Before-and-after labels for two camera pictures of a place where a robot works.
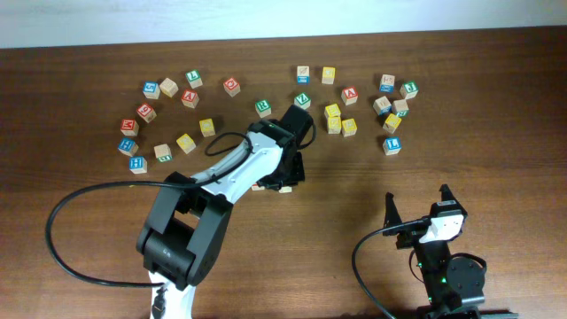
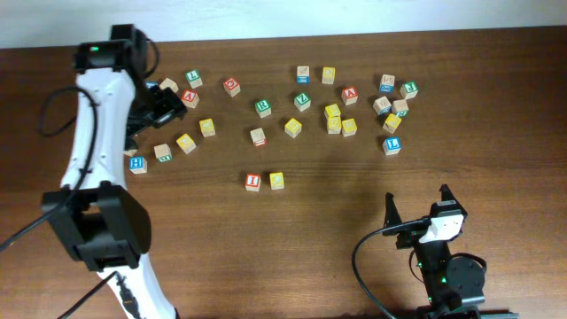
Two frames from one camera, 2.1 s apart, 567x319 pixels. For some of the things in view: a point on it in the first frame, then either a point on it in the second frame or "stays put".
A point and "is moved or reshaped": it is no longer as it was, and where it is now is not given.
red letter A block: (349, 95) stays put
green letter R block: (263, 107) stays put
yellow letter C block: (285, 190) is moved or reshaped
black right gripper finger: (446, 194) stays put
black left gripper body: (290, 173) to (158, 107)
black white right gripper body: (410, 239) stays put
